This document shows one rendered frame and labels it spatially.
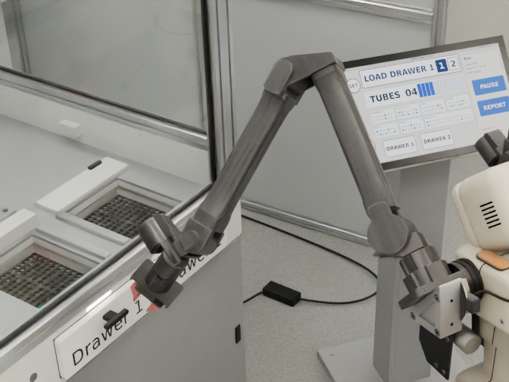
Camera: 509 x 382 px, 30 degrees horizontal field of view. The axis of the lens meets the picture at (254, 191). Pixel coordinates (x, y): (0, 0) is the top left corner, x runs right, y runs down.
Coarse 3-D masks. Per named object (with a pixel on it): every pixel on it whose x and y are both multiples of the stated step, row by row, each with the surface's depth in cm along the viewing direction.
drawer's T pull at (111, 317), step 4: (124, 308) 215; (108, 312) 214; (112, 312) 214; (116, 312) 214; (120, 312) 213; (124, 312) 214; (128, 312) 215; (104, 316) 213; (108, 316) 213; (112, 316) 213; (116, 316) 212; (120, 316) 213; (124, 316) 214; (108, 320) 212; (112, 320) 211; (116, 320) 212; (108, 324) 210; (112, 324) 211; (108, 328) 210
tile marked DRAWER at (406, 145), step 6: (396, 138) 255; (402, 138) 255; (408, 138) 256; (414, 138) 256; (384, 144) 254; (390, 144) 254; (396, 144) 255; (402, 144) 255; (408, 144) 255; (414, 144) 256; (384, 150) 254; (390, 150) 254; (396, 150) 254; (402, 150) 255; (408, 150) 255; (414, 150) 256; (390, 156) 254
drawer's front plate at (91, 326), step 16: (128, 288) 218; (112, 304) 215; (128, 304) 220; (144, 304) 226; (80, 320) 209; (96, 320) 212; (128, 320) 222; (64, 336) 205; (80, 336) 208; (96, 336) 213; (112, 336) 218; (64, 352) 205; (80, 352) 210; (96, 352) 215; (64, 368) 207
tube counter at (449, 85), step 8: (432, 80) 260; (440, 80) 261; (448, 80) 261; (456, 80) 262; (464, 80) 262; (408, 88) 258; (416, 88) 259; (424, 88) 259; (432, 88) 260; (440, 88) 260; (448, 88) 261; (456, 88) 261; (464, 88) 262; (408, 96) 258; (416, 96) 258; (424, 96) 259
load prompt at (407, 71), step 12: (420, 60) 260; (432, 60) 261; (444, 60) 262; (456, 60) 263; (360, 72) 256; (372, 72) 256; (384, 72) 257; (396, 72) 258; (408, 72) 259; (420, 72) 260; (432, 72) 260; (444, 72) 261; (456, 72) 262; (372, 84) 256; (384, 84) 257
